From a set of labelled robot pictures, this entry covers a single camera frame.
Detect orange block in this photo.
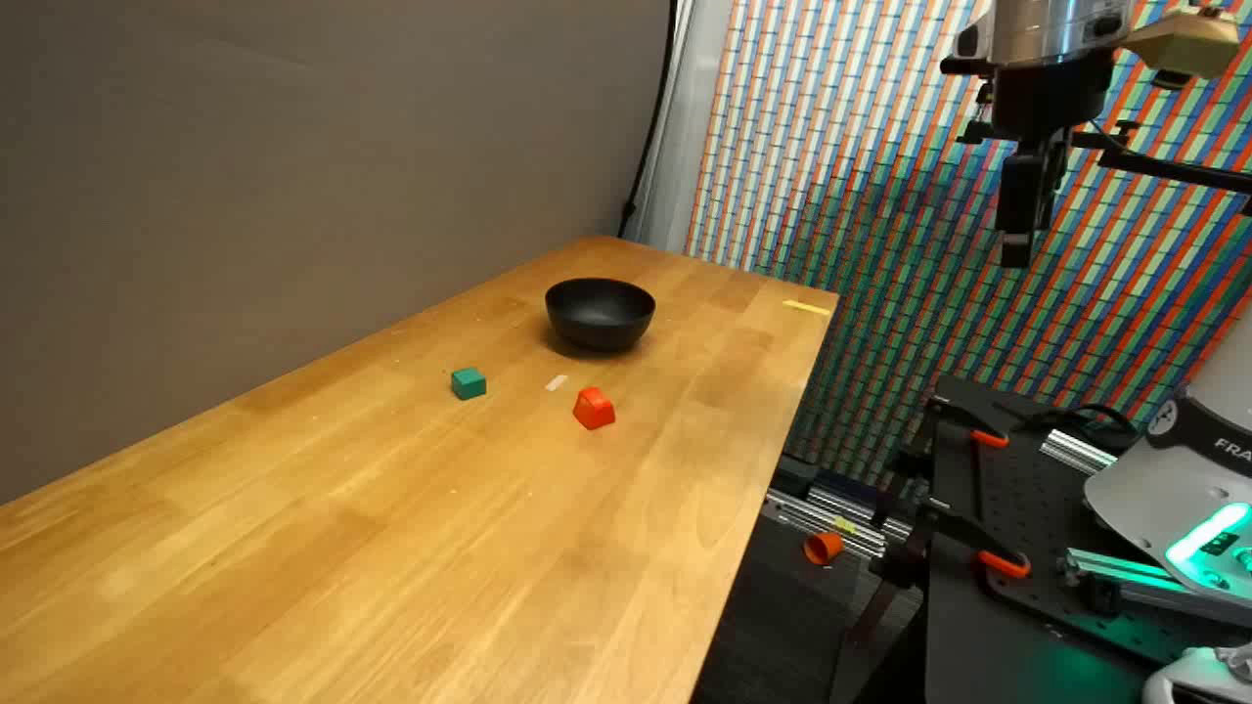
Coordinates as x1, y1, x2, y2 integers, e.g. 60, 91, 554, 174
570, 383, 618, 432

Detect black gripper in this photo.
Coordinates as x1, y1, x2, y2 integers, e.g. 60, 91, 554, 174
939, 45, 1119, 272

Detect black clamp orange handle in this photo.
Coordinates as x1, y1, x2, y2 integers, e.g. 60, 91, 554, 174
909, 499, 1038, 588
927, 393, 1019, 458

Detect colourful patterned backdrop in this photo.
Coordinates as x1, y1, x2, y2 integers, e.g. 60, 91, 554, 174
679, 0, 1252, 487

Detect black bowl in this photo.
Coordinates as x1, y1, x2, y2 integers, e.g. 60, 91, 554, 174
539, 272, 660, 354

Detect black cart frame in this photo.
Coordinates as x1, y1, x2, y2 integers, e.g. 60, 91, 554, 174
692, 452, 930, 704

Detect orange knob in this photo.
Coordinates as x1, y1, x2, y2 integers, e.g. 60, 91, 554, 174
803, 525, 850, 569

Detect aluminium extrusion bar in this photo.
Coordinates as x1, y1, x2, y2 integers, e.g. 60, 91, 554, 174
1038, 427, 1127, 478
1059, 545, 1195, 598

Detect grey robot base green light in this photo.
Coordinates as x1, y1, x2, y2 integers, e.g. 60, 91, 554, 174
1081, 289, 1252, 618

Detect black metal rod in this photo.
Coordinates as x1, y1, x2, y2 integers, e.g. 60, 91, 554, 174
1068, 119, 1252, 202

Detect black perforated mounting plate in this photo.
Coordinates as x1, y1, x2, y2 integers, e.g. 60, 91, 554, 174
919, 376, 1252, 704

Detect grey rounded device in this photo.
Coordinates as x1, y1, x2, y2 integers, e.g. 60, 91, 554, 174
1138, 640, 1252, 704

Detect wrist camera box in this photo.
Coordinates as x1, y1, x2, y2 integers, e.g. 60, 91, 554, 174
1123, 5, 1243, 82

